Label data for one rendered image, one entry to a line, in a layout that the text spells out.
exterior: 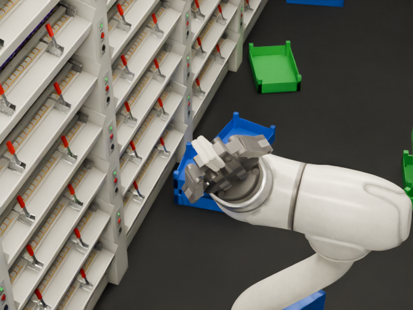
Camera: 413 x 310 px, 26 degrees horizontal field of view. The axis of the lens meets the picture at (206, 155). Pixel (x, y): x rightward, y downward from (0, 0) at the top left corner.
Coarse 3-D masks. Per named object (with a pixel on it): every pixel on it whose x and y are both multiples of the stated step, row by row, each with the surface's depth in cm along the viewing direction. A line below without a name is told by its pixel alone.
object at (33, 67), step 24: (72, 0) 249; (48, 24) 234; (72, 24) 249; (24, 48) 233; (48, 48) 238; (72, 48) 243; (0, 72) 226; (24, 72) 230; (48, 72) 233; (0, 96) 221; (24, 96) 225; (0, 120) 218
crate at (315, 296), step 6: (312, 294) 296; (318, 294) 296; (324, 294) 297; (300, 300) 294; (306, 300) 294; (312, 300) 294; (318, 300) 296; (324, 300) 299; (288, 306) 292; (294, 306) 292; (300, 306) 292; (306, 306) 293; (312, 306) 296; (318, 306) 299
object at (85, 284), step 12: (108, 240) 311; (96, 252) 312; (108, 252) 314; (84, 264) 306; (96, 264) 309; (108, 264) 310; (84, 276) 298; (96, 276) 306; (72, 288) 300; (84, 288) 301; (72, 300) 297; (84, 300) 298
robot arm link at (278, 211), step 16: (272, 160) 129; (288, 160) 131; (288, 176) 128; (272, 192) 127; (288, 192) 127; (224, 208) 129; (272, 208) 128; (288, 208) 128; (256, 224) 132; (272, 224) 130; (288, 224) 129
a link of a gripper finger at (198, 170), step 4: (196, 156) 103; (196, 160) 103; (200, 160) 103; (196, 164) 103; (200, 164) 103; (204, 164) 102; (192, 168) 106; (196, 168) 106; (200, 168) 103; (204, 168) 104; (208, 168) 105; (188, 172) 107; (192, 172) 106; (196, 172) 106; (200, 172) 106; (204, 172) 106; (192, 176) 106; (196, 176) 106; (200, 176) 107; (192, 180) 107
